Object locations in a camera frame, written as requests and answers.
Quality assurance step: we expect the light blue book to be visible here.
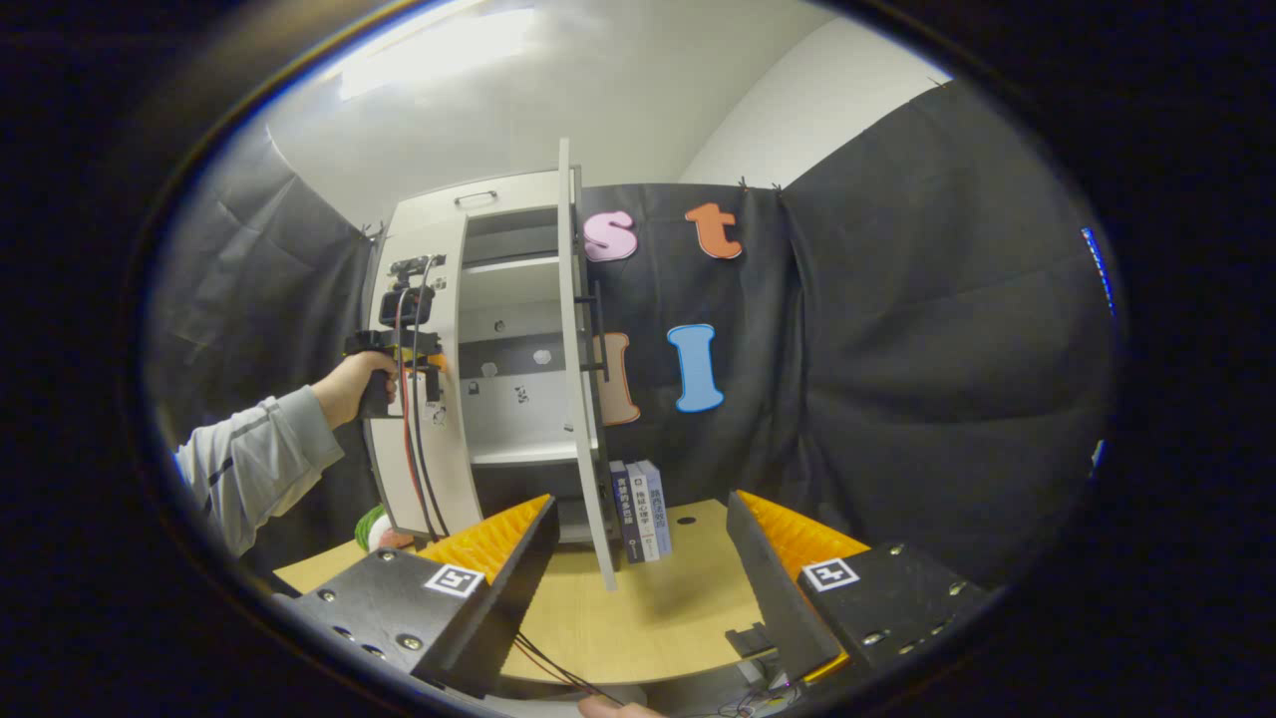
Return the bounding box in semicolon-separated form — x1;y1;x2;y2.
638;459;673;556

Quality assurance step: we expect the white double-door shoe cabinet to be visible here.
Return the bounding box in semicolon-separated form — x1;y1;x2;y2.
362;138;621;592

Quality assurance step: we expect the thin red cable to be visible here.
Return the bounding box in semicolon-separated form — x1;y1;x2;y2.
395;287;440;544

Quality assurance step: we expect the watermelon slice toy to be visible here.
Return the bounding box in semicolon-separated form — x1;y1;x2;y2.
355;504;415;554

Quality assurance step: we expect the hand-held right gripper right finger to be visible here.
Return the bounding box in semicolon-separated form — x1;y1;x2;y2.
725;490;990;686

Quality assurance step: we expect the thin black cable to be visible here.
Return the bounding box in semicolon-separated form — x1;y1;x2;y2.
513;633;624;705
409;255;448;544

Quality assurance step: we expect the white book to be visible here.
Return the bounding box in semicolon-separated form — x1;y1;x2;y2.
625;462;661;561

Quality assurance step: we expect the white cabinet shelf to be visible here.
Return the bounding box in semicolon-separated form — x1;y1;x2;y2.
471;439;581;468
461;255;562;312

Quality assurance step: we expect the black backdrop cloth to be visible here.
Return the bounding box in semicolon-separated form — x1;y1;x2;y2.
145;80;1122;589

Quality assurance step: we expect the white cabinet door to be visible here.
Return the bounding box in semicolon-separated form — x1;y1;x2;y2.
555;138;621;592
364;214;486;544

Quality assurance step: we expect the black door handle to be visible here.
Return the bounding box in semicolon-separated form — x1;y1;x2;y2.
576;282;611;383

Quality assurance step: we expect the navy book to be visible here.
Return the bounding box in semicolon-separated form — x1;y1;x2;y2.
608;461;647;565

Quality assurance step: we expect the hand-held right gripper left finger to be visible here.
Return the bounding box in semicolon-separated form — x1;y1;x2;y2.
287;493;561;699

